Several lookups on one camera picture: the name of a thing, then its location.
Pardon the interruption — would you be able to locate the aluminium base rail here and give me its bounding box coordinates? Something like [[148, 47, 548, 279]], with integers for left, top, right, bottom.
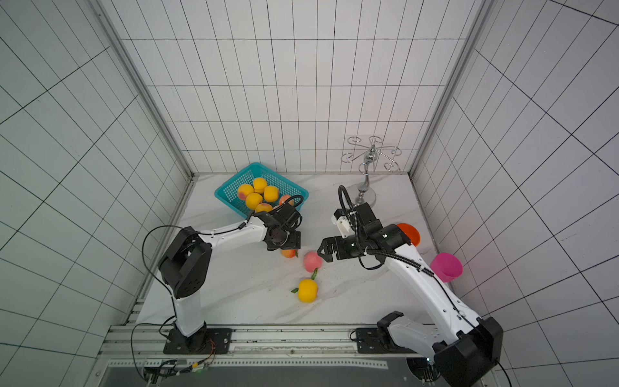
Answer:
[[99, 323, 435, 370]]

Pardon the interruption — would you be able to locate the teal plastic basket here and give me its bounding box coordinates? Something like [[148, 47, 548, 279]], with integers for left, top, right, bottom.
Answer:
[[214, 162, 310, 218]]

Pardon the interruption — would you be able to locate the yellow peach top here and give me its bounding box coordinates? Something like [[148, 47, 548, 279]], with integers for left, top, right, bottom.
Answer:
[[263, 185, 280, 203]]

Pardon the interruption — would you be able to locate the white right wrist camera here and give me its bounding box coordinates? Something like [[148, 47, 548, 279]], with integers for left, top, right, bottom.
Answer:
[[331, 214, 354, 239]]

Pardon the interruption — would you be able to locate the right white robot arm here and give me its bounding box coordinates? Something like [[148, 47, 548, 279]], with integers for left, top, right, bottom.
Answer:
[[319, 203, 504, 386]]

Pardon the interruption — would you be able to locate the pink plastic goblet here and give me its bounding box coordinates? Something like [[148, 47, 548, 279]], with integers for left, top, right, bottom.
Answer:
[[430, 253, 464, 283]]

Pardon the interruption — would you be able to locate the pink peach right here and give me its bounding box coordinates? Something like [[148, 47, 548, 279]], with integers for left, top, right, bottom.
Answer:
[[303, 251, 323, 273]]

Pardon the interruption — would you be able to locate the orange red peach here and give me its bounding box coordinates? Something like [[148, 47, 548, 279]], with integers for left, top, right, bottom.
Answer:
[[280, 249, 298, 258], [279, 194, 291, 205]]

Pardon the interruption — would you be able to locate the yellow peach red spot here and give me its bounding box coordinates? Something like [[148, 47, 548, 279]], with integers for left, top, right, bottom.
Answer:
[[237, 184, 255, 202]]

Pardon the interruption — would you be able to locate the orange plastic bowl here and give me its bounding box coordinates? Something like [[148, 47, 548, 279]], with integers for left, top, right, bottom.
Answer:
[[398, 223, 422, 247]]

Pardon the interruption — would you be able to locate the silver metal cup rack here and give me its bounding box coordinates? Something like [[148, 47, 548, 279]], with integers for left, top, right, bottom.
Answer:
[[341, 135, 402, 206]]

